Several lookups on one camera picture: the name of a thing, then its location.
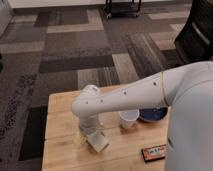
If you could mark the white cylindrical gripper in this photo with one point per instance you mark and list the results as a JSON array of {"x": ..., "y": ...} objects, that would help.
[{"x": 87, "y": 125}]

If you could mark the white rectangular sponge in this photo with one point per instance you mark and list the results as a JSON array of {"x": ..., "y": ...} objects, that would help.
[{"x": 97, "y": 140}]

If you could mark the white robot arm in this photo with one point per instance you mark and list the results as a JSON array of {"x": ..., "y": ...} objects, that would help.
[{"x": 187, "y": 90}]

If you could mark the white paper cup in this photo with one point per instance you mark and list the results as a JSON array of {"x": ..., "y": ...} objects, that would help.
[{"x": 128, "y": 118}]

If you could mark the dark snack bar packet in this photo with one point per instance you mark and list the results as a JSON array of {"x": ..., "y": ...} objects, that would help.
[{"x": 154, "y": 153}]

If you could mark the dark blue bowl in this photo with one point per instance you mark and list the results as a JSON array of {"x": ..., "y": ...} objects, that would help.
[{"x": 152, "y": 114}]

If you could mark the black rolling cart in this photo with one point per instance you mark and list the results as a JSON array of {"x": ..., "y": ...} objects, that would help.
[{"x": 112, "y": 8}]

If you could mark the black office chair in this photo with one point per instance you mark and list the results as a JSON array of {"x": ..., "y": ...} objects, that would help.
[{"x": 194, "y": 43}]

